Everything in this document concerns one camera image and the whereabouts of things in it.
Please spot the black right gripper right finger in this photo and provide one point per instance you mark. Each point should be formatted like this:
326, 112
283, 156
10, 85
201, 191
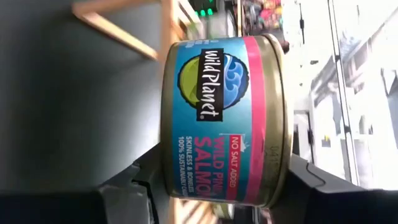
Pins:
317, 202

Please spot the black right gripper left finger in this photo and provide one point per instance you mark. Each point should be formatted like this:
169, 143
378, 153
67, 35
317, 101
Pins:
140, 199

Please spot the gold salmon can blue label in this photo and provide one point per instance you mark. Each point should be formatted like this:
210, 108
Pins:
217, 124

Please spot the wooden slatted shelf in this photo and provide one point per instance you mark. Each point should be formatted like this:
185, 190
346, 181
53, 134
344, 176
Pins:
118, 32

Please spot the colourful patterned panel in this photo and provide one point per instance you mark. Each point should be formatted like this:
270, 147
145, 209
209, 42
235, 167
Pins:
264, 15

